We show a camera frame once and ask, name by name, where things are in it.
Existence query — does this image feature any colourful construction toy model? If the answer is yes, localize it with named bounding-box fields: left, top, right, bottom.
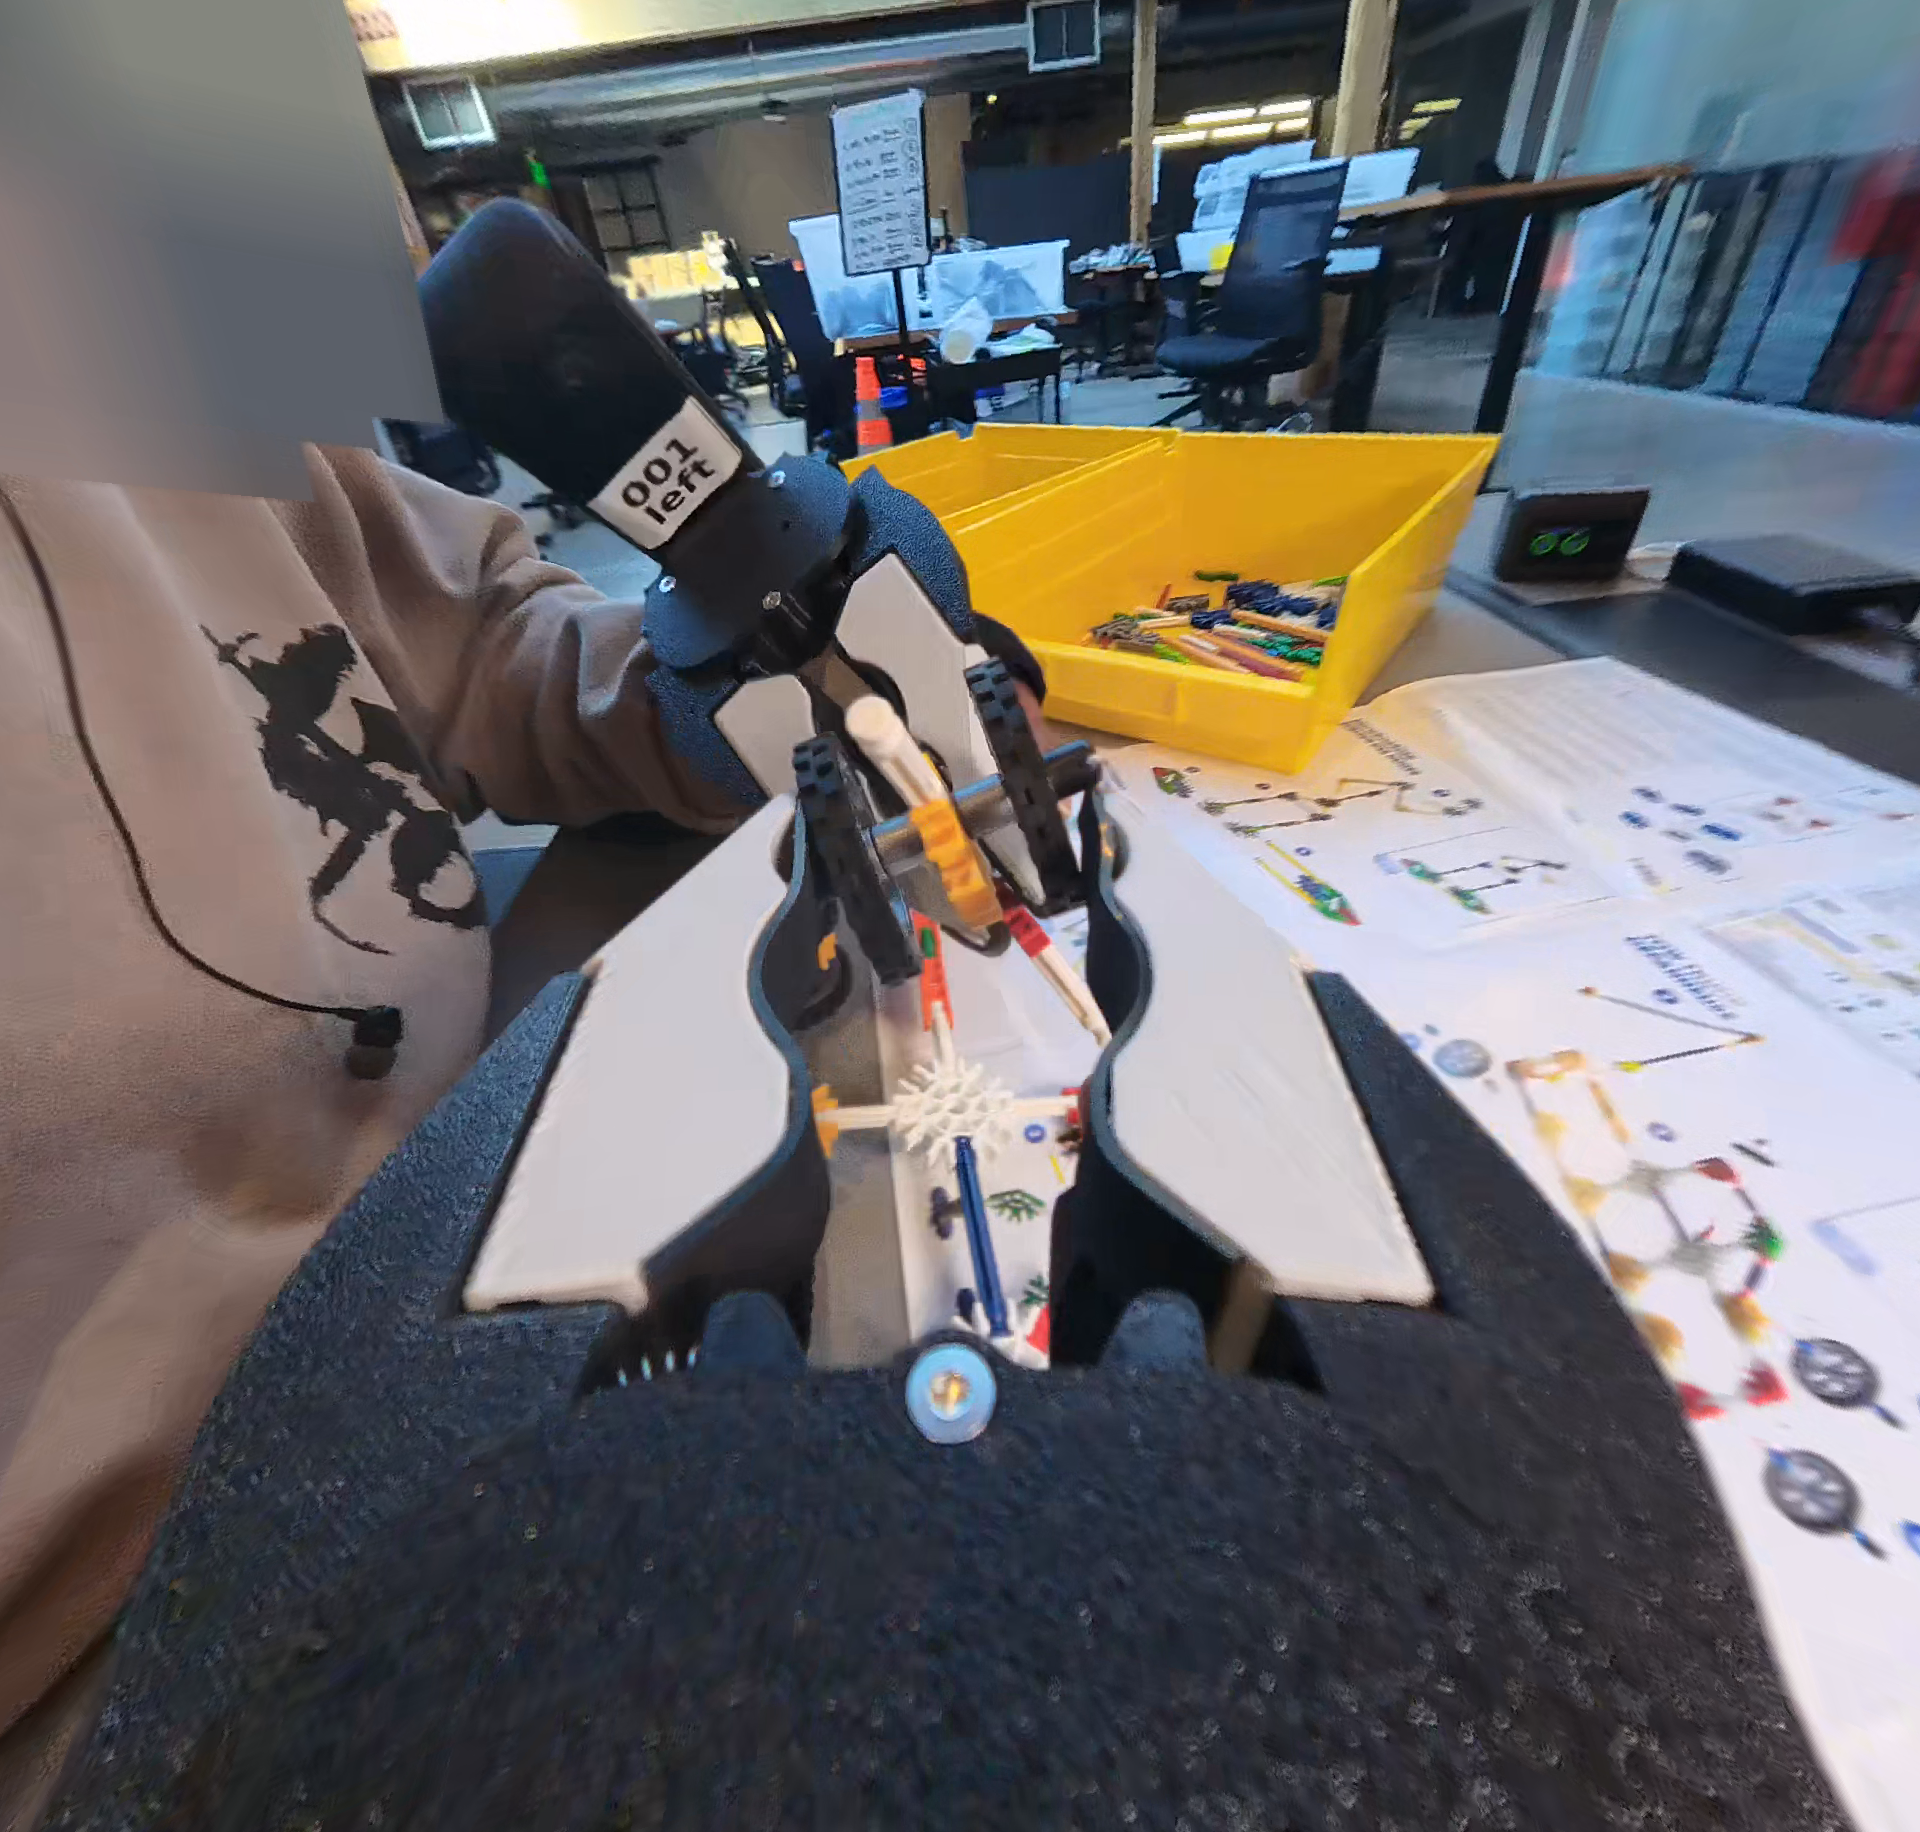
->
left=810, top=932, right=1098, bottom=1355

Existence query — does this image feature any white instruction sheet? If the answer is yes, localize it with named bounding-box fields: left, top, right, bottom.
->
left=1094, top=657, right=1920, bottom=1775

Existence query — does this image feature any wooden pillar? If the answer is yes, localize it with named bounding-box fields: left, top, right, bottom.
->
left=1321, top=0, right=1411, bottom=169

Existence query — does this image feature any whiteboard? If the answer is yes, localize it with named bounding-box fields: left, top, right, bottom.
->
left=831, top=92, right=933, bottom=279

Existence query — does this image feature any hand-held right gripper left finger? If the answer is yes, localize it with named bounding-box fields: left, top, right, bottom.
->
left=465, top=798, right=836, bottom=1317

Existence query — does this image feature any black office chair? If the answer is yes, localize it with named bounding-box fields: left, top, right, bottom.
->
left=1157, top=163, right=1353, bottom=432
left=721, top=249, right=871, bottom=454

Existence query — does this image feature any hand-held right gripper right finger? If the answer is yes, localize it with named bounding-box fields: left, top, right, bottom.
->
left=1058, top=823, right=1435, bottom=1324

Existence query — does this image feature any yellow plastic bin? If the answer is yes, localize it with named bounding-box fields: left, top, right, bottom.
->
left=945, top=429, right=1502, bottom=778
left=839, top=422, right=1171, bottom=531

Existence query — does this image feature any pile of loose toy pieces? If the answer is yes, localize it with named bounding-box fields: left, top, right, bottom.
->
left=1085, top=575, right=1345, bottom=688

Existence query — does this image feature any small black digital clock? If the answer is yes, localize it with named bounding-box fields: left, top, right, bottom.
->
left=1490, top=488, right=1651, bottom=583

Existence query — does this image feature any frosted glass partition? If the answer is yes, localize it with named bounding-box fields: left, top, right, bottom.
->
left=1499, top=0, right=1920, bottom=483

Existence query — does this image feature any black power adapter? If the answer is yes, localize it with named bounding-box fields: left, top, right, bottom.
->
left=1667, top=535, right=1920, bottom=633

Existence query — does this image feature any person's upper body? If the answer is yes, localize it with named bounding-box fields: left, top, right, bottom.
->
left=0, top=454, right=555, bottom=1743

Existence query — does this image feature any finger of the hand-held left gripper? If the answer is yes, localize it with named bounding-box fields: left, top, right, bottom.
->
left=721, top=677, right=827, bottom=813
left=836, top=558, right=1051, bottom=904

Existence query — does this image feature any detached toy model section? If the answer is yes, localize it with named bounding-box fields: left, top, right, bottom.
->
left=786, top=661, right=1113, bottom=1039

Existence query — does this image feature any person's left forearm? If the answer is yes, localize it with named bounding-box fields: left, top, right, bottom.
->
left=300, top=454, right=751, bottom=830

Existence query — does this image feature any office desk with black legs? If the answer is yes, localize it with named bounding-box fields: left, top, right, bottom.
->
left=1321, top=163, right=1681, bottom=439

